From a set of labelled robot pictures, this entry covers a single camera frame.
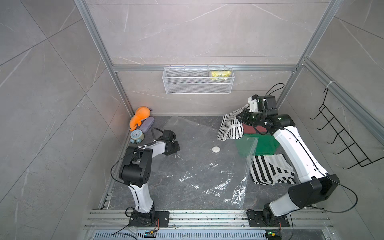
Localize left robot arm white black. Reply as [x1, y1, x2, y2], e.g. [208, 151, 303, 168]
[119, 128, 180, 227]

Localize clear plastic vacuum bag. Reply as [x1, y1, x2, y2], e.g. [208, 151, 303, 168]
[145, 116, 249, 210]

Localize red garment with dark trim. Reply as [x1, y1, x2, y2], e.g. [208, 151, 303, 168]
[242, 124, 267, 135]

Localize black wire hook rack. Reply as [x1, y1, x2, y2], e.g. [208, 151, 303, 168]
[310, 88, 384, 170]

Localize large striped white garment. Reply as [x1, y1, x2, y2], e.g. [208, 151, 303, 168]
[217, 104, 249, 142]

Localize green ribbed garment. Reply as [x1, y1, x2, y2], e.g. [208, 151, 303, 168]
[235, 134, 280, 157]

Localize white wire mesh basket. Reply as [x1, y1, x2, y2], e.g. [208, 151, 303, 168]
[162, 67, 235, 95]

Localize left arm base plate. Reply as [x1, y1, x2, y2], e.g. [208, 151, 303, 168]
[128, 211, 170, 228]

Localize aluminium mounting rail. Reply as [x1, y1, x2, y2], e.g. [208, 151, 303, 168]
[82, 210, 334, 230]

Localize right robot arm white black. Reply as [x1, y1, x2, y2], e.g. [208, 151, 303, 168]
[237, 95, 340, 225]

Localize blue cream alarm clock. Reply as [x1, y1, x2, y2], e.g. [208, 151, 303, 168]
[130, 130, 145, 144]

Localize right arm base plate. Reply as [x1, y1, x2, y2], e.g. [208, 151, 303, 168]
[246, 209, 290, 228]

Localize striped tank top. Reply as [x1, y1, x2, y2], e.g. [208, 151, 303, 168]
[250, 154, 296, 186]

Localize orange plush toy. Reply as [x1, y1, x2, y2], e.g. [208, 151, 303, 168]
[129, 107, 152, 131]

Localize purple fabric glasses case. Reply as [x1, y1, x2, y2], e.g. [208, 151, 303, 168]
[139, 117, 155, 134]

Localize white vacuum bag valve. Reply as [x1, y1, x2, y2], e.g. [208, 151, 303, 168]
[212, 146, 221, 153]

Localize yellow item in basket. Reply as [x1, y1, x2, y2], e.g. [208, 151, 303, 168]
[209, 71, 232, 81]

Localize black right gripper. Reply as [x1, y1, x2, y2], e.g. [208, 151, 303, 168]
[235, 109, 264, 128]

